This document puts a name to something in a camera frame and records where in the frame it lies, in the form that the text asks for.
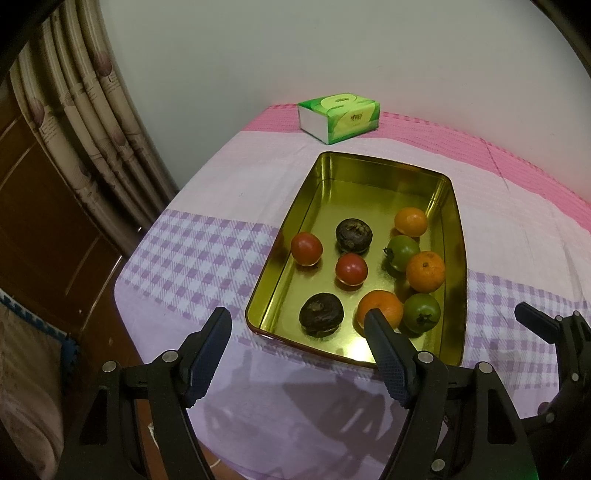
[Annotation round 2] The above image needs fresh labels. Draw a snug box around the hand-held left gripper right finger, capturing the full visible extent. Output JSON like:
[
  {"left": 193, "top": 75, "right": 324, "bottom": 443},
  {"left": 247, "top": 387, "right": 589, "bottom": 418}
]
[{"left": 364, "top": 308, "right": 539, "bottom": 480}]

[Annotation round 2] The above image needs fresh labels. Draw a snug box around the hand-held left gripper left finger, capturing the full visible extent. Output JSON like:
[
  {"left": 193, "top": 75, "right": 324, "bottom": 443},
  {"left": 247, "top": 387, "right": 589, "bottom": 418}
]
[{"left": 55, "top": 307, "right": 233, "bottom": 480}]

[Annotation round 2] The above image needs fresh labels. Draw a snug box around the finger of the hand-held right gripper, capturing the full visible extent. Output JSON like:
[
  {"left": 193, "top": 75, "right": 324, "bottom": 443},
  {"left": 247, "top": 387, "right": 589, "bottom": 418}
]
[{"left": 515, "top": 302, "right": 591, "bottom": 416}]

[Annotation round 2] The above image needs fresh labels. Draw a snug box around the green tomato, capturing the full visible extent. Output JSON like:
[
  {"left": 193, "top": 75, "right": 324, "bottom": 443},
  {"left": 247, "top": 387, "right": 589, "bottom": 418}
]
[
  {"left": 384, "top": 235, "right": 422, "bottom": 277},
  {"left": 403, "top": 293, "right": 441, "bottom": 333}
]

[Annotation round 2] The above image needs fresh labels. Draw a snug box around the orange mandarin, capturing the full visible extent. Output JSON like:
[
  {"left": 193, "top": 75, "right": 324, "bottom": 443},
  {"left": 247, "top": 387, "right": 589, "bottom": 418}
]
[
  {"left": 394, "top": 207, "right": 428, "bottom": 238},
  {"left": 405, "top": 251, "right": 446, "bottom": 294},
  {"left": 356, "top": 290, "right": 404, "bottom": 329}
]

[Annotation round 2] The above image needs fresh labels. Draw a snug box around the dark brown round fruit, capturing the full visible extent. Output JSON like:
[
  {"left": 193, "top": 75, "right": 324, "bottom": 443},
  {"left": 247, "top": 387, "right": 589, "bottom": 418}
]
[
  {"left": 335, "top": 218, "right": 372, "bottom": 254},
  {"left": 298, "top": 293, "right": 343, "bottom": 339}
]

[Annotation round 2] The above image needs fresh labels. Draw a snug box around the red tomato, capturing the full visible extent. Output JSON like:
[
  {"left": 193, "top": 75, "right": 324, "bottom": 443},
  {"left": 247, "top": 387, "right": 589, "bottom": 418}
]
[
  {"left": 335, "top": 253, "right": 369, "bottom": 285},
  {"left": 291, "top": 232, "right": 324, "bottom": 266}
]

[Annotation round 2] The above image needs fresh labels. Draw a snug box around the gold metal tin tray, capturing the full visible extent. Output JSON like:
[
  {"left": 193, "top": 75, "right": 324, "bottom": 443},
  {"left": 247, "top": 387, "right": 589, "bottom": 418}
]
[{"left": 245, "top": 151, "right": 468, "bottom": 369}]

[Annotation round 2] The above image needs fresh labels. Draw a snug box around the pink purple checked tablecloth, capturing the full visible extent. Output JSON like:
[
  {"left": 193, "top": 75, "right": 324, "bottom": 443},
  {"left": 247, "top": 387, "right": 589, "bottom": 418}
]
[{"left": 113, "top": 104, "right": 591, "bottom": 480}]

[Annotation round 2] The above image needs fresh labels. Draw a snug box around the foam floor mat blue edge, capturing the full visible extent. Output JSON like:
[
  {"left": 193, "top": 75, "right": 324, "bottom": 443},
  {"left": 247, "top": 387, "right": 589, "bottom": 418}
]
[{"left": 0, "top": 288, "right": 84, "bottom": 480}]

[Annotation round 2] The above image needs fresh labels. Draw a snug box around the brown wooden door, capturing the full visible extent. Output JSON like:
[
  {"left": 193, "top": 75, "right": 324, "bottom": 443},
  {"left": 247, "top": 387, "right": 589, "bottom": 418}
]
[{"left": 0, "top": 83, "right": 139, "bottom": 352}]

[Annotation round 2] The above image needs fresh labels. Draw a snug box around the green tissue pack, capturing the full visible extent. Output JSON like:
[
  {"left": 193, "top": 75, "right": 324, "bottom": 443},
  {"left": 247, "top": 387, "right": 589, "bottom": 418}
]
[{"left": 297, "top": 91, "right": 381, "bottom": 145}]

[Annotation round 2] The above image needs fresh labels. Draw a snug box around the beige patterned curtain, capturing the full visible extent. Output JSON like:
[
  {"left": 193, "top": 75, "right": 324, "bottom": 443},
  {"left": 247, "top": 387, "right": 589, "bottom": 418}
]
[{"left": 9, "top": 0, "right": 181, "bottom": 232}]

